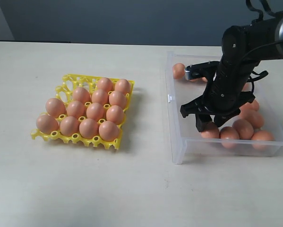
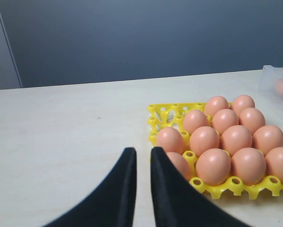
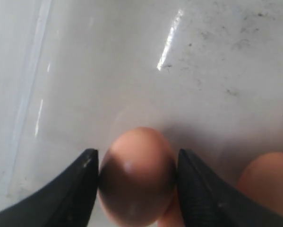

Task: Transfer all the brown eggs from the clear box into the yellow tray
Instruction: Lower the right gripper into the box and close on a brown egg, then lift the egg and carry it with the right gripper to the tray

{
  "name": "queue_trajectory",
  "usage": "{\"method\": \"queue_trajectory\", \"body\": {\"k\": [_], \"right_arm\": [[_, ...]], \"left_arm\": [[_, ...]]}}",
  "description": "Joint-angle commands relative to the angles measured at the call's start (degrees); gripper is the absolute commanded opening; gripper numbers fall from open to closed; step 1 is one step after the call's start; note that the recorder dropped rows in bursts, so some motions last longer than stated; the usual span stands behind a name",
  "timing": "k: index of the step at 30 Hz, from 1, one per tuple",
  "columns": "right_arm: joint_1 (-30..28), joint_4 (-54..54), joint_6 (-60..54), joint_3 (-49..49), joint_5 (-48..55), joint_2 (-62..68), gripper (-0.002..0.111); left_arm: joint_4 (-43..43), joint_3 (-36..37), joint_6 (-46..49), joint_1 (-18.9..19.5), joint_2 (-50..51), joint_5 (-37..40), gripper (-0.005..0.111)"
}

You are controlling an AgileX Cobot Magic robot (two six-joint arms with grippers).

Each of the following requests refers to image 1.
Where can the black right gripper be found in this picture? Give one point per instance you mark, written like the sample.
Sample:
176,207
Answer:
223,106

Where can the brown egg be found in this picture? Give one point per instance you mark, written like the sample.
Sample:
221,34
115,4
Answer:
122,86
55,107
81,94
115,114
75,109
108,131
229,133
117,98
100,96
211,131
194,80
253,117
246,87
95,111
69,126
262,135
251,106
105,84
244,129
178,70
47,124
88,128

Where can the yellow plastic egg tray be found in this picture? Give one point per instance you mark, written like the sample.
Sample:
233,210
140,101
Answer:
69,83

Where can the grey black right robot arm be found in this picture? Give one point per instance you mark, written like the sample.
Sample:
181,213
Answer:
243,48

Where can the clear plastic bin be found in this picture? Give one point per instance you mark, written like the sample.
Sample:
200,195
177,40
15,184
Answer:
184,137

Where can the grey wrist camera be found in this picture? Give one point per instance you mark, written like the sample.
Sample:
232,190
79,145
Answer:
205,70

